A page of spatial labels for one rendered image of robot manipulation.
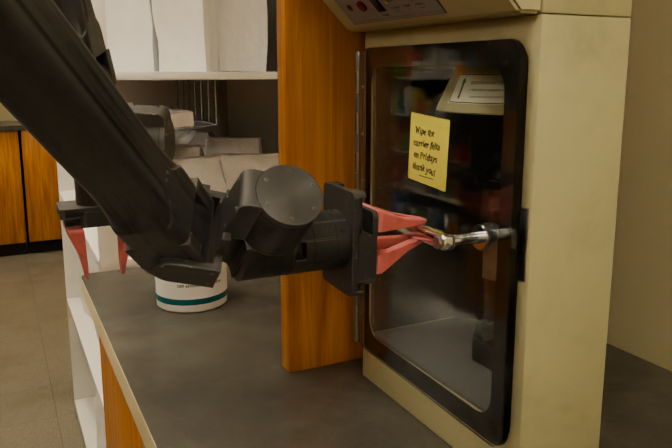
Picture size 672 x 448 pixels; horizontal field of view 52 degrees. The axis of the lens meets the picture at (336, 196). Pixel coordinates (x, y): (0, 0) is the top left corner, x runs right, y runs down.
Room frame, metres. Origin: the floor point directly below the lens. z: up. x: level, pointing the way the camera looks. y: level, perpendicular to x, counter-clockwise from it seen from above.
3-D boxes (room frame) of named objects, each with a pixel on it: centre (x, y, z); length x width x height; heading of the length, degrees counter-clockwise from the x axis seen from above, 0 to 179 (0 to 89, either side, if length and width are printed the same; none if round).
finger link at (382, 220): (0.67, -0.05, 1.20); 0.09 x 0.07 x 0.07; 116
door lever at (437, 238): (0.67, -0.10, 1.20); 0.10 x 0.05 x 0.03; 26
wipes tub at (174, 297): (1.21, 0.27, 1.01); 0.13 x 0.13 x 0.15
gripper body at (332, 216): (0.64, 0.02, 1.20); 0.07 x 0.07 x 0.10; 26
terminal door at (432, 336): (0.75, -0.10, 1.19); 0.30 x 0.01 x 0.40; 26
